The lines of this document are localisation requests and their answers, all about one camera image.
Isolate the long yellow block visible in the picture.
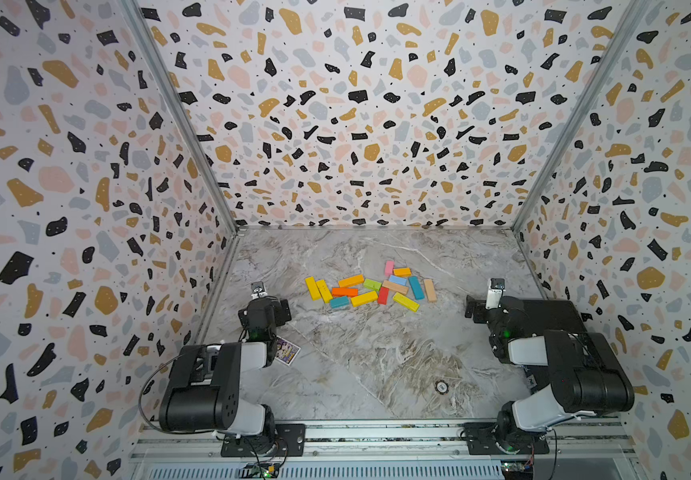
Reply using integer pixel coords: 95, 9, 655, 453
316, 280, 334, 304
305, 277, 322, 301

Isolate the small amber block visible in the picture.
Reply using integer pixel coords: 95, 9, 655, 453
393, 267, 413, 278

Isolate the red block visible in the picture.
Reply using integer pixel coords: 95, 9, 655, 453
377, 286, 389, 305

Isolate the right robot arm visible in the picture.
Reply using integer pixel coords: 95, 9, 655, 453
463, 292, 635, 455

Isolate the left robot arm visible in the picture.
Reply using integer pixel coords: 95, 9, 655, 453
138, 294, 292, 443

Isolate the black case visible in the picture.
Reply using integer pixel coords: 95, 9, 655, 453
521, 299, 587, 336

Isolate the colourful card box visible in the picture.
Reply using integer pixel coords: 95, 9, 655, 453
275, 337, 301, 366

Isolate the teal short block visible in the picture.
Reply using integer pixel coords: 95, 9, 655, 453
330, 296, 351, 309

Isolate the beige wooden block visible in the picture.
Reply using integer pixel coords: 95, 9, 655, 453
423, 278, 437, 303

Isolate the amber orange block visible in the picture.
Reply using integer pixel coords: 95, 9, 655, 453
339, 274, 365, 288

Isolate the poker chip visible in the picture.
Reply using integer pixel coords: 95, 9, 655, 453
435, 380, 449, 395

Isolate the teal long block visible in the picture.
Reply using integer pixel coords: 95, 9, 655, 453
407, 276, 425, 300

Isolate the lime yellow block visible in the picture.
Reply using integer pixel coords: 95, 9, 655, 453
393, 292, 419, 312

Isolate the green block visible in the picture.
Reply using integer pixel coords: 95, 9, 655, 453
363, 279, 383, 292

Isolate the tan wooden block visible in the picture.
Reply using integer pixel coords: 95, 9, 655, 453
381, 281, 409, 295

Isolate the light blue block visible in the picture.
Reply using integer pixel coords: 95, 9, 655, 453
389, 275, 407, 286

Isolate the pink block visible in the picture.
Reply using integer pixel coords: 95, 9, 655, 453
385, 260, 395, 277

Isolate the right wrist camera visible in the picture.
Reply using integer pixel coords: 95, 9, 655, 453
485, 278, 505, 310

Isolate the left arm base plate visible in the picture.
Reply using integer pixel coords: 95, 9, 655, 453
221, 423, 307, 458

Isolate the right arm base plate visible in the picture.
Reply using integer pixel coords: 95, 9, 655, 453
461, 422, 551, 456

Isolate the aluminium rail frame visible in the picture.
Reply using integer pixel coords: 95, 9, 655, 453
128, 417, 647, 479

